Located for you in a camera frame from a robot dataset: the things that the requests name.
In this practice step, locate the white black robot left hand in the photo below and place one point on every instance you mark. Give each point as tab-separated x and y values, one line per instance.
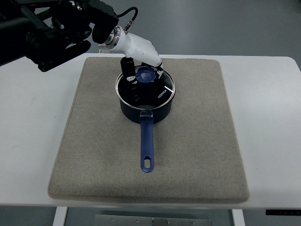
134	48

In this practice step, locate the glass pot lid blue knob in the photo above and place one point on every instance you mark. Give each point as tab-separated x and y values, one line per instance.
146	89

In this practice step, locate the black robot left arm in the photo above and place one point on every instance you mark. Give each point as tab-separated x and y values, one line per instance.
52	32

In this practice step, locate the beige fabric mat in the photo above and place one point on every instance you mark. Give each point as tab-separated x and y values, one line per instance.
191	156

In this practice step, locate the white left table leg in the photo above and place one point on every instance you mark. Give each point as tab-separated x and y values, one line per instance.
60	216

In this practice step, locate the white table leg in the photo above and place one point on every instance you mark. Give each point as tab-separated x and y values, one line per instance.
60	216
238	217

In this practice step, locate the white right table leg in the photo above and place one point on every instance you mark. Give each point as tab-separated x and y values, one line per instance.
238	217

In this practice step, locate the black table control panel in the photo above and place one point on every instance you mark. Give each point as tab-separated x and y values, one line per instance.
275	212

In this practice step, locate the dark blue saucepan blue handle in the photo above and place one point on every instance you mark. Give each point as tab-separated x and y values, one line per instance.
147	113

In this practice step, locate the metal table base plate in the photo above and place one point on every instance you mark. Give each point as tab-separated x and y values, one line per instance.
115	220

